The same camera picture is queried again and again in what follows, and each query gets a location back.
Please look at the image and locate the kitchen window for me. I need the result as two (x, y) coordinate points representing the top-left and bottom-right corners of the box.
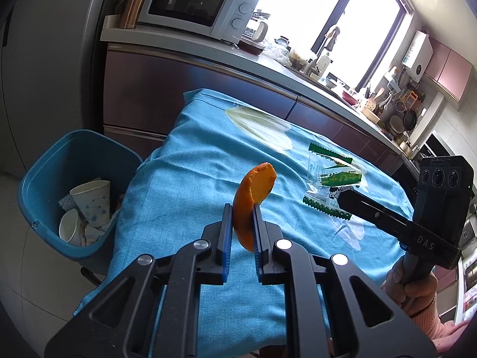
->
(246, 0), (414, 90)

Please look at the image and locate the blue dotted paper cup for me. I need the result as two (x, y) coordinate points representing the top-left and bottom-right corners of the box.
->
(69, 180), (111, 228)

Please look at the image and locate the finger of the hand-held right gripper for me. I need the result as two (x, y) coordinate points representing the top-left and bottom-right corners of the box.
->
(337, 188), (411, 243)

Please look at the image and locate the clear green-edged wrapper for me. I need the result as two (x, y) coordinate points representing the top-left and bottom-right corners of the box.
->
(303, 186), (353, 221)
(308, 142), (364, 188)

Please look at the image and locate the grey refrigerator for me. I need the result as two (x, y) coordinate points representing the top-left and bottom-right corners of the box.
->
(0, 0), (112, 174)

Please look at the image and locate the clear plastic bag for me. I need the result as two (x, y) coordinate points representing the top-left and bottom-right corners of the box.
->
(266, 43), (291, 64)

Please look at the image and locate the blue floral tablecloth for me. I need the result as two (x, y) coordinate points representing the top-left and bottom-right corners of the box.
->
(72, 89), (416, 358)

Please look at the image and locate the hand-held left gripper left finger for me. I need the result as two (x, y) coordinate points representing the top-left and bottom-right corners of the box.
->
(45, 203), (233, 358)

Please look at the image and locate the white wall rack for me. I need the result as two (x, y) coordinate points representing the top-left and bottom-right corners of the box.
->
(384, 66), (401, 92)

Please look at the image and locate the white soap bottle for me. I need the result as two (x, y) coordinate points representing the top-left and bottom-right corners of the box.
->
(317, 50), (332, 81)

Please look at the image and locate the pink wall cabinet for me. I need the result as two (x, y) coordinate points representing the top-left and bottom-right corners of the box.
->
(423, 41), (473, 101)

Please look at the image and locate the kitchen counter cabinet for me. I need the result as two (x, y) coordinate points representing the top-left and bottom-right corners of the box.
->
(100, 15), (422, 180)

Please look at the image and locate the orange peel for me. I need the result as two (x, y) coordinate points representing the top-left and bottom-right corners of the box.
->
(233, 162), (277, 252)

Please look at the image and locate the blue plastic trash bin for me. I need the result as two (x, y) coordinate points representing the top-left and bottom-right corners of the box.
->
(18, 129), (144, 262)

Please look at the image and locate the glass electric kettle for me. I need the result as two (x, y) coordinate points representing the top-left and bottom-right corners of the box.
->
(244, 7), (270, 43)

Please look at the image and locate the metal kitchen faucet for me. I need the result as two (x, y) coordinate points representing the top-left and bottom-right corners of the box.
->
(311, 26), (341, 75)

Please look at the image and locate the dark red food container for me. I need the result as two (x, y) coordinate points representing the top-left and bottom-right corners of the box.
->
(238, 38), (265, 55)

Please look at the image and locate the person's right hand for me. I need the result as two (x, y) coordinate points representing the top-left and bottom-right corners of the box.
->
(381, 257), (438, 317)

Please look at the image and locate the white microwave oven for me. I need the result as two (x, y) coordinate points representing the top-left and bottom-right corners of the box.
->
(137, 0), (260, 43)

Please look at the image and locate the plain white paper cup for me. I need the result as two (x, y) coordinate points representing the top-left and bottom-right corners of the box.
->
(59, 209), (84, 247)

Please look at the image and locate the black range hood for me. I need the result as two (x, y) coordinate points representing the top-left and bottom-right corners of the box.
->
(421, 132), (453, 157)

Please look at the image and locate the white water heater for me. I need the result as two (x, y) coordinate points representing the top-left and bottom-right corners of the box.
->
(402, 30), (433, 79)

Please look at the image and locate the plastic bag with food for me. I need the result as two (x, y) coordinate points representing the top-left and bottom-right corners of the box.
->
(289, 48), (310, 70)

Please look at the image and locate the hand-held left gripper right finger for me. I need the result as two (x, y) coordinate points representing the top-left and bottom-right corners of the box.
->
(251, 205), (436, 358)

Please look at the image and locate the copper thermos flask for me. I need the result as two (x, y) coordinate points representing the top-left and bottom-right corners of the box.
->
(118, 0), (156, 30)

